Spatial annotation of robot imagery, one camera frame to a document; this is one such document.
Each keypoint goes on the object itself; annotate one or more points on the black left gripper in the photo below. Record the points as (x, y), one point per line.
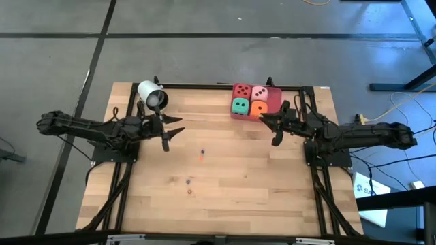
(143, 127)

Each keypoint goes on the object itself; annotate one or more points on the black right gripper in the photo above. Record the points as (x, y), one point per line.
(294, 126)

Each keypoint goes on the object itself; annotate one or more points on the large orange foam die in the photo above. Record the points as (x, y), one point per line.
(255, 114)

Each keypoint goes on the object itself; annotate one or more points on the pink translucent plastic bin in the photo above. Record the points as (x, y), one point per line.
(275, 98)

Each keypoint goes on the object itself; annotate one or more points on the large pink foam die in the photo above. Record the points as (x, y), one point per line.
(260, 98)

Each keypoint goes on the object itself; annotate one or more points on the large teal foam die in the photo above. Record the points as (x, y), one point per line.
(240, 109)

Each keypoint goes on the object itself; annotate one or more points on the large red foam die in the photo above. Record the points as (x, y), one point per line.
(235, 96)

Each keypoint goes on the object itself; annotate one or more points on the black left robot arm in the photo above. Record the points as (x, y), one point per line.
(85, 127)

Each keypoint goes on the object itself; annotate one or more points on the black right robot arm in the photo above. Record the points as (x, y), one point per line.
(368, 131)

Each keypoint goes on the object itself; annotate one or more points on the white cylindrical container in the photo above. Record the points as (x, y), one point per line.
(146, 89)

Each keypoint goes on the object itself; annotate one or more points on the white printed cardboard box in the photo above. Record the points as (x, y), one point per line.
(373, 219)

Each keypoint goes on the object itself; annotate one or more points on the black metal beam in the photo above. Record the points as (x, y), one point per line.
(391, 200)

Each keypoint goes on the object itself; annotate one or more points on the small white power adapter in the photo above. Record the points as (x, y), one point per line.
(417, 185)

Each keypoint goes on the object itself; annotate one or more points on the grey chair base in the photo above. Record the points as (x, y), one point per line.
(10, 157)

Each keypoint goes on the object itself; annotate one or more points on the black aluminium table frame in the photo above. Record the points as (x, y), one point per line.
(204, 86)

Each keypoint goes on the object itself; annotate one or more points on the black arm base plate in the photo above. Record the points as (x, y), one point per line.
(340, 161)
(102, 156)

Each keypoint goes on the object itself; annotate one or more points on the black desk frame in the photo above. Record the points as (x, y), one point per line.
(388, 87)

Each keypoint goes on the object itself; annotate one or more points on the black camera rig crossbar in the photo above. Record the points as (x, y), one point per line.
(51, 241)

